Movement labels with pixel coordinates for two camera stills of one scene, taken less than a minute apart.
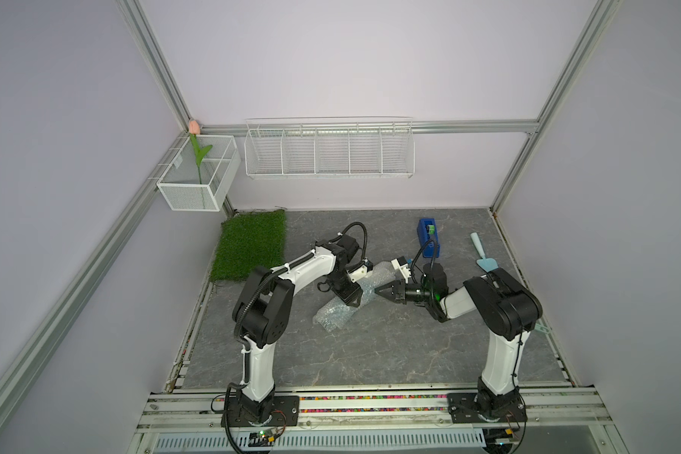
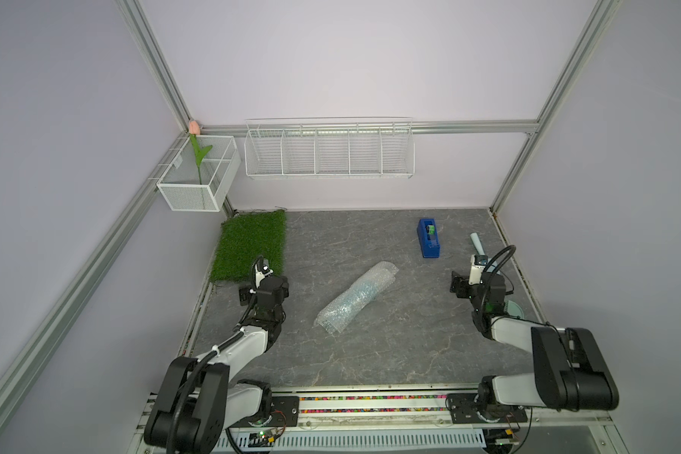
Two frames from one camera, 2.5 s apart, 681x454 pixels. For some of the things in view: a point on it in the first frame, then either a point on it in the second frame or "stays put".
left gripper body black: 342,287 -> 246,293
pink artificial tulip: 200,153 stays put
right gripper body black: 415,294 -> 464,290
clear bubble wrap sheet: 332,316 stays put
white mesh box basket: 180,185 stays put
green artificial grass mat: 249,240 stays put
